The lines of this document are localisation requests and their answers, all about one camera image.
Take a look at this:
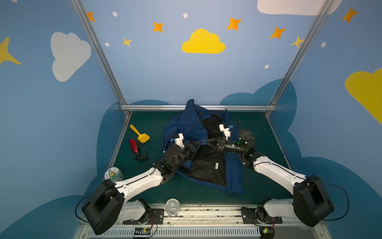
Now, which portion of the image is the green circuit board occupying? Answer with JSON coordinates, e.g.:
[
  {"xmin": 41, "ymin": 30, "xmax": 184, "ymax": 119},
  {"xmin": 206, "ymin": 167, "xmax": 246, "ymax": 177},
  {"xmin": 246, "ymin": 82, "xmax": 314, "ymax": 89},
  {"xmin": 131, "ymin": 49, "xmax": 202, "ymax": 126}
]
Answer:
[
  {"xmin": 259, "ymin": 227, "xmax": 275, "ymax": 239},
  {"xmin": 132, "ymin": 228, "xmax": 152, "ymax": 239}
]

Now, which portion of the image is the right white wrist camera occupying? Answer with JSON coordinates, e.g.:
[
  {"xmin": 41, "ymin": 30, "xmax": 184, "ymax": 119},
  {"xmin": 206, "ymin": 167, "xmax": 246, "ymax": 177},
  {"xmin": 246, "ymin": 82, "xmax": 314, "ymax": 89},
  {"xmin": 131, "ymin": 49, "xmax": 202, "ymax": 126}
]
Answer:
[{"xmin": 219, "ymin": 123, "xmax": 232, "ymax": 140}]

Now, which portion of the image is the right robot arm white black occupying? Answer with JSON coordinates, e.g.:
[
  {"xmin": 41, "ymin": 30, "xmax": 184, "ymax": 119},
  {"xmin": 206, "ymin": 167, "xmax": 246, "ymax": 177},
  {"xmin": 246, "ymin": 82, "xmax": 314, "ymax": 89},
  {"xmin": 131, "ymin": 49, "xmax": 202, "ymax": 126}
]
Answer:
[{"xmin": 207, "ymin": 130, "xmax": 334, "ymax": 227}]

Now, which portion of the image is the right aluminium frame post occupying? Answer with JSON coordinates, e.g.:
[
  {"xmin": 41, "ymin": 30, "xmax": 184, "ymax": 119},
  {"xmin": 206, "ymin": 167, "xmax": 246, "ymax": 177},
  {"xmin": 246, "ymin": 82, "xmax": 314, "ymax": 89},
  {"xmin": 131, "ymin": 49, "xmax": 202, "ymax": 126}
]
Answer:
[{"xmin": 268, "ymin": 0, "xmax": 334, "ymax": 111}]

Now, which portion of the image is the left green circuit board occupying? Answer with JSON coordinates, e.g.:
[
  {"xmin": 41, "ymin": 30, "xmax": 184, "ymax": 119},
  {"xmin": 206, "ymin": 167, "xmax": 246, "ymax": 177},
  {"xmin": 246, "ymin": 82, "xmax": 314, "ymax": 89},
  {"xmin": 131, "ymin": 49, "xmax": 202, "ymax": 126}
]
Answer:
[{"xmin": 132, "ymin": 228, "xmax": 152, "ymax": 239}]

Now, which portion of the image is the red bottle with black cap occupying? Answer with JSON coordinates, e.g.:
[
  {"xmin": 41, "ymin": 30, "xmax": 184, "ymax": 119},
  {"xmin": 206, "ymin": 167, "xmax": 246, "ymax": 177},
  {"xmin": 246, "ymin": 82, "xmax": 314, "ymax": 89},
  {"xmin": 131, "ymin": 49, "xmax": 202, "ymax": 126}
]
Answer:
[{"xmin": 129, "ymin": 138, "xmax": 148, "ymax": 161}]

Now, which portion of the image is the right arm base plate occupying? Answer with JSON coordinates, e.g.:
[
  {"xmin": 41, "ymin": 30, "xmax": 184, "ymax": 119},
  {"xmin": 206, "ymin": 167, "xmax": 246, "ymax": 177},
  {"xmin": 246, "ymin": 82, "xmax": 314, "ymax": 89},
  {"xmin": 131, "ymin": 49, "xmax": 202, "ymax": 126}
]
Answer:
[{"xmin": 240, "ymin": 207, "xmax": 283, "ymax": 225}]

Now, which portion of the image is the left aluminium frame post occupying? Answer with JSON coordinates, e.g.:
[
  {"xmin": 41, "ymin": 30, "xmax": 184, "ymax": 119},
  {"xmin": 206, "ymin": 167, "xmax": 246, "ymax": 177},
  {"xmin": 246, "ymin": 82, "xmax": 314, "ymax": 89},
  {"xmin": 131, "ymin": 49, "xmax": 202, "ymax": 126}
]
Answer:
[{"xmin": 71, "ymin": 0, "xmax": 126, "ymax": 106}]

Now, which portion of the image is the yellow plastic scoop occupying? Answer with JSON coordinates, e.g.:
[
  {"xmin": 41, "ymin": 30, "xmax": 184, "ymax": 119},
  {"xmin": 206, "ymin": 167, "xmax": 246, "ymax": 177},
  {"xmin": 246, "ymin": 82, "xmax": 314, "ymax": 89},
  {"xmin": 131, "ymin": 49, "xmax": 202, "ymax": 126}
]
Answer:
[{"xmin": 129, "ymin": 124, "xmax": 150, "ymax": 143}]

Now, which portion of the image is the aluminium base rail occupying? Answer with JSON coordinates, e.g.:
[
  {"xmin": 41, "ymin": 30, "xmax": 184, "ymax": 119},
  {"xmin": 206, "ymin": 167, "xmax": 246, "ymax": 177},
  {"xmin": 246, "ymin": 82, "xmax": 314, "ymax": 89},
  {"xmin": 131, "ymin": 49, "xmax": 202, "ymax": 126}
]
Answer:
[{"xmin": 73, "ymin": 204, "xmax": 332, "ymax": 239}]

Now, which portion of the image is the aluminium frame post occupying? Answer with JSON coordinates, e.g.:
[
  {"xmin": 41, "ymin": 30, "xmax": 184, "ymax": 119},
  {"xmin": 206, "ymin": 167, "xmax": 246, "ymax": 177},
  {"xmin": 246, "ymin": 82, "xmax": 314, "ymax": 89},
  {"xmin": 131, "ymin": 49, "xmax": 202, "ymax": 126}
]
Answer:
[
  {"xmin": 71, "ymin": 0, "xmax": 126, "ymax": 106},
  {"xmin": 268, "ymin": 0, "xmax": 334, "ymax": 111}
]

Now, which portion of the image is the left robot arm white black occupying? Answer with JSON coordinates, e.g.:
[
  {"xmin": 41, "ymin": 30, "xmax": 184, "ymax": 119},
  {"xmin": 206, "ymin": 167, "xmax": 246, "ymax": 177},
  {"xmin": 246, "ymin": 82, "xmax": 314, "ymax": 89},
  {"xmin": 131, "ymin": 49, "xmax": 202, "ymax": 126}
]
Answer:
[{"xmin": 81, "ymin": 140, "xmax": 202, "ymax": 235}]

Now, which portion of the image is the clear glass jar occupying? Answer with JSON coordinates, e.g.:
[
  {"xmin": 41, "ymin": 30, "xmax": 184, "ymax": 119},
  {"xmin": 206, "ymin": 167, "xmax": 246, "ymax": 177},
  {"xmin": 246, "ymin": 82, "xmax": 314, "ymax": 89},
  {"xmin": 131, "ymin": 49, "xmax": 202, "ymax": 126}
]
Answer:
[{"xmin": 165, "ymin": 198, "xmax": 181, "ymax": 217}]

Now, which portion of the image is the horizontal aluminium frame bar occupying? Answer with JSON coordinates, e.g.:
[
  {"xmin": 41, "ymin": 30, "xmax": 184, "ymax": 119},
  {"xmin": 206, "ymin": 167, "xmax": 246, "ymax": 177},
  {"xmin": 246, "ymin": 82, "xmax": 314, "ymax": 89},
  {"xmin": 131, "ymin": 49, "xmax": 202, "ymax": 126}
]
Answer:
[{"xmin": 120, "ymin": 104, "xmax": 277, "ymax": 113}]

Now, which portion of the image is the right green circuit board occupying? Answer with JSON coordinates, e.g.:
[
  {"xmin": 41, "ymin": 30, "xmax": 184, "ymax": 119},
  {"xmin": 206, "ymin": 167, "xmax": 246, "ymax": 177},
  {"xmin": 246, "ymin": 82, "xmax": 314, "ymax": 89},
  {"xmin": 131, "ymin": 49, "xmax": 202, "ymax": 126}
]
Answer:
[{"xmin": 259, "ymin": 227, "xmax": 275, "ymax": 239}]

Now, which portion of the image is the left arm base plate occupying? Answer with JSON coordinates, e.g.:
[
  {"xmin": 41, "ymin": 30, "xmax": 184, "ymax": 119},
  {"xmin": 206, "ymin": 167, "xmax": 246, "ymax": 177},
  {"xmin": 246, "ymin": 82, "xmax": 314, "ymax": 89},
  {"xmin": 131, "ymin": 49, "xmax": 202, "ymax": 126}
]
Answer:
[{"xmin": 122, "ymin": 209, "xmax": 164, "ymax": 225}]

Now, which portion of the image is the navy blue jacket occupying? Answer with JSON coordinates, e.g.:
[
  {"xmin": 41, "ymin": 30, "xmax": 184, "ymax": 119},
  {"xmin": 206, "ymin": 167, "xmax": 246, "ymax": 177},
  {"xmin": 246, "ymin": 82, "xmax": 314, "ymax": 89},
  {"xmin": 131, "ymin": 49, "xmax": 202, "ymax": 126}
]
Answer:
[{"xmin": 163, "ymin": 99, "xmax": 243, "ymax": 194}]

